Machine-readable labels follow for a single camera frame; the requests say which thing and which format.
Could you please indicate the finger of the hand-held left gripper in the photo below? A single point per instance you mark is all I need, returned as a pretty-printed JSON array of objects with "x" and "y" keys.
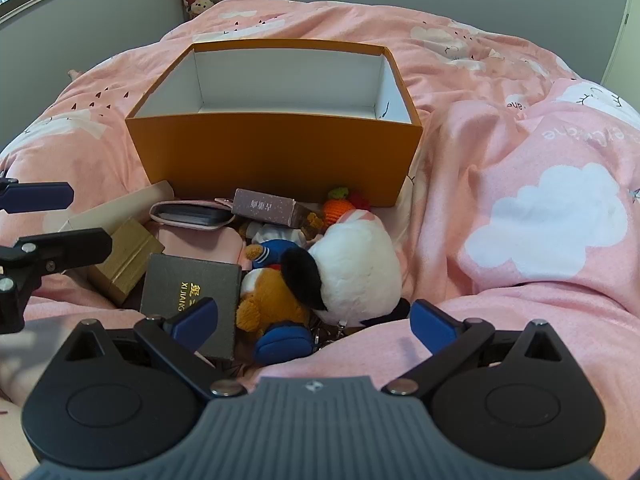
[
  {"x": 75, "y": 250},
  {"x": 35, "y": 196}
]

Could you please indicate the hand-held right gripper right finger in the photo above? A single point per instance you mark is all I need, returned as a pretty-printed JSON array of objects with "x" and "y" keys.
[{"x": 432, "y": 325}]

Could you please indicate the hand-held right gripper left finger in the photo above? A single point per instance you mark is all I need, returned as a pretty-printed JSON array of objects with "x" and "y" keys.
[{"x": 195, "y": 322}]

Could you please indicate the black box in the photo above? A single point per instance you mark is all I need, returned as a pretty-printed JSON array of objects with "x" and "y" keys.
[{"x": 165, "y": 290}]

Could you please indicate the gold box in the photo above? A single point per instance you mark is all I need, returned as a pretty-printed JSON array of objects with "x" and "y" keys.
[{"x": 125, "y": 260}]

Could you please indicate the cream cardboard box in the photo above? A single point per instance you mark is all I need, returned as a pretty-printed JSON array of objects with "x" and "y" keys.
[{"x": 110, "y": 210}]

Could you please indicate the pink box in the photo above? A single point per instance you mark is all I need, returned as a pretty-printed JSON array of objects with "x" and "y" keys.
[{"x": 200, "y": 245}]

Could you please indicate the brown bear plush toy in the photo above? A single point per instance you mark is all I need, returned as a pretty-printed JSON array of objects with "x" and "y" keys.
[{"x": 270, "y": 300}]

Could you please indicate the white plush toy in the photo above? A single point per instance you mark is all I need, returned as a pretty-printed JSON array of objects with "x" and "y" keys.
[{"x": 360, "y": 270}]

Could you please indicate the brown printed small box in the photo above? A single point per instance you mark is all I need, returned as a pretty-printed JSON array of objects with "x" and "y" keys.
[{"x": 265, "y": 207}]

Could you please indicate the orange crochet toy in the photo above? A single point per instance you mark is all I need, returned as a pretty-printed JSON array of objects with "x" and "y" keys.
[{"x": 334, "y": 211}]

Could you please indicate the orange cardboard box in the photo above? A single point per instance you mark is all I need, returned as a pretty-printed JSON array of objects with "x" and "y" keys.
[{"x": 275, "y": 160}]

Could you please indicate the person's foot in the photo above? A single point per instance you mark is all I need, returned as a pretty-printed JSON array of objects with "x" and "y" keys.
[{"x": 74, "y": 74}]

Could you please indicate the pink cloud-print blanket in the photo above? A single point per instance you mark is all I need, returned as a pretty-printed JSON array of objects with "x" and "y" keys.
[{"x": 500, "y": 110}]

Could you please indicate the white door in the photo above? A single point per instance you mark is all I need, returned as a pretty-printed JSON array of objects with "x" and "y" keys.
[{"x": 627, "y": 60}]

